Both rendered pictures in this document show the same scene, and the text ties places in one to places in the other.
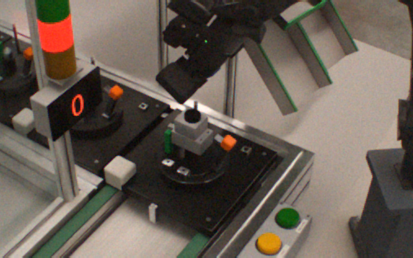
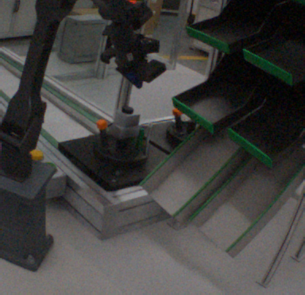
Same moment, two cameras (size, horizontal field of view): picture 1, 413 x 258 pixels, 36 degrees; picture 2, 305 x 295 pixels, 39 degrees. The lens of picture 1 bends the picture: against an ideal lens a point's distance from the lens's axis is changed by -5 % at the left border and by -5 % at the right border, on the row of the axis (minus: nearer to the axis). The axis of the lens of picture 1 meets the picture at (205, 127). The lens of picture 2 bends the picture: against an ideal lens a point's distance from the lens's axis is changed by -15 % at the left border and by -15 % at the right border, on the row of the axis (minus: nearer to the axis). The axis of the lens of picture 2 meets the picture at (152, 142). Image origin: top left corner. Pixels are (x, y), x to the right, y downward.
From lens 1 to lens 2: 1.63 m
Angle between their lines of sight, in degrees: 82
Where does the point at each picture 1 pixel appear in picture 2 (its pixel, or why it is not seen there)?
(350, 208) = (65, 249)
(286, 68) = (192, 184)
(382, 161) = (39, 166)
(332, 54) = (228, 240)
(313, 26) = (252, 211)
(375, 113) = not seen: outside the picture
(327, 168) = (117, 258)
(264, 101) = (220, 254)
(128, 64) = not seen: hidden behind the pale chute
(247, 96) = not seen: hidden behind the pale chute
